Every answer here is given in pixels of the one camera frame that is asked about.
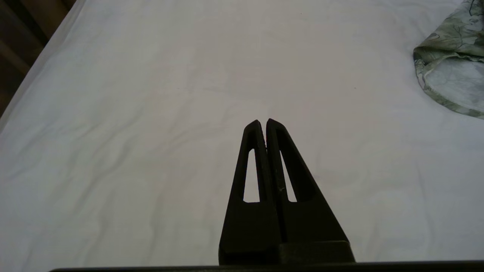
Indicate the green floral button shirt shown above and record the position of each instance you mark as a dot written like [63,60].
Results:
[453,75]

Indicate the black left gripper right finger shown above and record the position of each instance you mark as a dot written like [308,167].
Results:
[314,226]

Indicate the bed with white sheet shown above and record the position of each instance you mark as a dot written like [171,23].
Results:
[151,113]

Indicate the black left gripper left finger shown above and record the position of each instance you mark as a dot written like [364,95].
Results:
[249,230]

